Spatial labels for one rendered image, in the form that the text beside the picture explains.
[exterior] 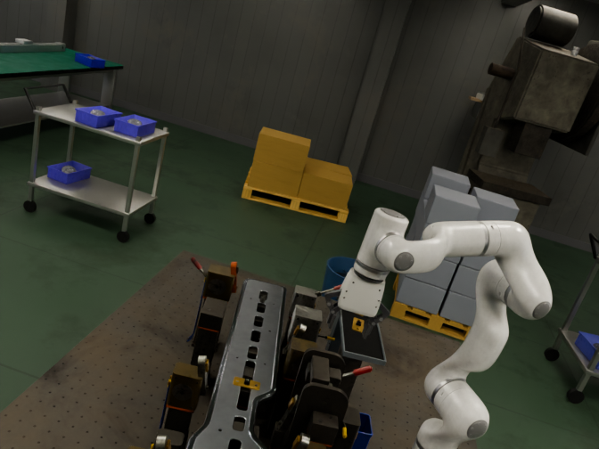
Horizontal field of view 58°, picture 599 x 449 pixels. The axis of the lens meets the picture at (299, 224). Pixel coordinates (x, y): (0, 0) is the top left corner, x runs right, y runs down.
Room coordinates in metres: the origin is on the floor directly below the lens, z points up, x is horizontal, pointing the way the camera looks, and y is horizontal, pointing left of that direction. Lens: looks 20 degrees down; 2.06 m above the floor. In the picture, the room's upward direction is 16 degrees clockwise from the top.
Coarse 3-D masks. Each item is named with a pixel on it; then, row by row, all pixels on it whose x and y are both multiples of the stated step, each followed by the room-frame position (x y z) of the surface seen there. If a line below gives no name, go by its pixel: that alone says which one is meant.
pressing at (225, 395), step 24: (264, 288) 2.03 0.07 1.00; (240, 312) 1.79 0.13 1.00; (264, 312) 1.84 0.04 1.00; (240, 336) 1.63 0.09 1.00; (264, 336) 1.68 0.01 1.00; (240, 360) 1.50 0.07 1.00; (264, 360) 1.53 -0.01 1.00; (216, 384) 1.35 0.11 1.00; (264, 384) 1.41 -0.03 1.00; (216, 408) 1.25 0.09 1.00; (216, 432) 1.16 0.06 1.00; (240, 432) 1.18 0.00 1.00
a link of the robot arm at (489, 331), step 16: (480, 272) 1.44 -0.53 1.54; (496, 272) 1.39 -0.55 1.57; (480, 288) 1.41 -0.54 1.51; (496, 288) 1.37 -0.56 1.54; (480, 304) 1.39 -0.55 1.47; (496, 304) 1.39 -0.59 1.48; (480, 320) 1.36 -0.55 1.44; (496, 320) 1.36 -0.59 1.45; (480, 336) 1.34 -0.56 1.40; (496, 336) 1.33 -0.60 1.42; (464, 352) 1.36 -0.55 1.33; (480, 352) 1.33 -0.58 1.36; (496, 352) 1.33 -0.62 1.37; (448, 368) 1.39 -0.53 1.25; (464, 368) 1.35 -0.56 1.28; (480, 368) 1.33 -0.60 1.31; (432, 384) 1.39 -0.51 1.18; (432, 400) 1.37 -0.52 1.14
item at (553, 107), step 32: (544, 32) 6.61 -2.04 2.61; (512, 64) 6.70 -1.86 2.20; (544, 64) 6.10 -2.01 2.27; (576, 64) 6.14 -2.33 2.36; (512, 96) 6.36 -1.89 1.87; (544, 96) 6.13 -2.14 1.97; (576, 96) 6.16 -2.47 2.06; (480, 128) 6.89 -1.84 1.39; (512, 128) 6.61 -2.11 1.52; (544, 128) 6.20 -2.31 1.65; (576, 128) 6.29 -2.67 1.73; (480, 160) 6.59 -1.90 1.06; (512, 160) 6.63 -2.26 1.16; (512, 192) 6.06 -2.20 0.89
